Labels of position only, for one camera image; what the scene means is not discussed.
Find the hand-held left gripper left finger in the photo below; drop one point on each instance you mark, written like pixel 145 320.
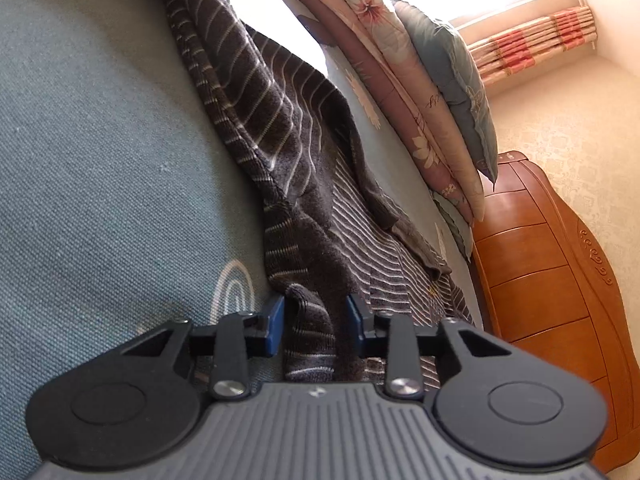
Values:
pixel 275 322

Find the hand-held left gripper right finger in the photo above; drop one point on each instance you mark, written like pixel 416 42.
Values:
pixel 356 317

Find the grey striped knit sweater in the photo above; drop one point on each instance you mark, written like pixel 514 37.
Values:
pixel 300 160

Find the blue-grey flat pillow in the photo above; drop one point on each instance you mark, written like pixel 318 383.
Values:
pixel 452 215

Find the wooden headboard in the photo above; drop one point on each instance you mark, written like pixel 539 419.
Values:
pixel 540 260

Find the pink floral folded quilt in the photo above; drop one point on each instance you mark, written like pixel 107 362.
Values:
pixel 400 85

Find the bed with blue printed sheet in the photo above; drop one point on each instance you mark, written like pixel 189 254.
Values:
pixel 100 160

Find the blue-grey printed pillow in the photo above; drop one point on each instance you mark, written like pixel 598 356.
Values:
pixel 455 70

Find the pink striped curtain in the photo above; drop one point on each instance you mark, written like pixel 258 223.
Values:
pixel 535 40

